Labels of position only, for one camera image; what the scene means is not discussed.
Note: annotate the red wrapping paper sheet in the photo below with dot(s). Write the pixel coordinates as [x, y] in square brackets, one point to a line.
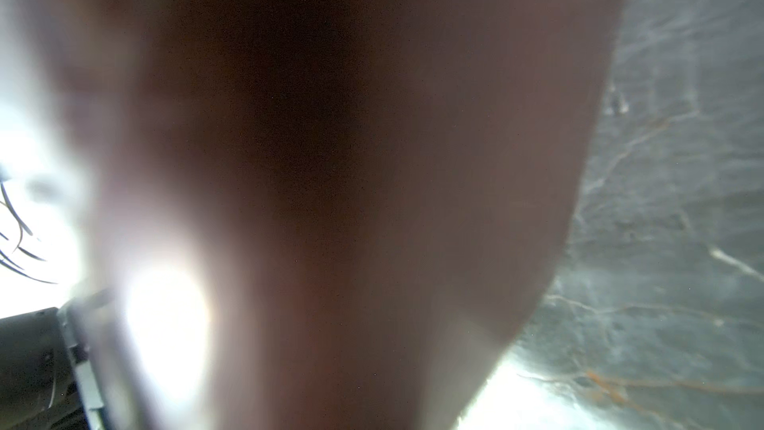
[314, 214]

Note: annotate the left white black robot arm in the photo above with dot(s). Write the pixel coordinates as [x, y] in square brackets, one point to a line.
[47, 378]

